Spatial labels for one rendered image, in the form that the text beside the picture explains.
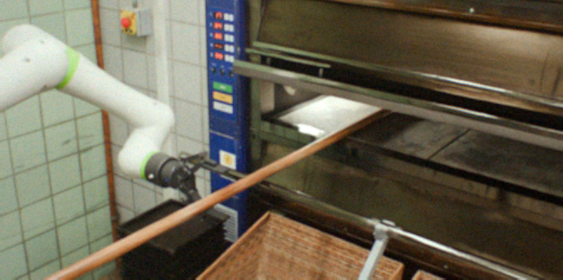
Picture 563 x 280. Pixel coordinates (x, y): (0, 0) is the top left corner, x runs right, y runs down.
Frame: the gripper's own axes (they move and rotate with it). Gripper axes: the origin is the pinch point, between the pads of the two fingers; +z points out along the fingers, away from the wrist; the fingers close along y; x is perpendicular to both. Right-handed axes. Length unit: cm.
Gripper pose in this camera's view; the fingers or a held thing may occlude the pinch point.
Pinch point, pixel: (223, 194)
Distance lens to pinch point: 166.3
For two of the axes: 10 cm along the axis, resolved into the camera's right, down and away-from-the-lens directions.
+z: 7.9, 2.2, -5.8
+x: -6.2, 2.6, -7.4
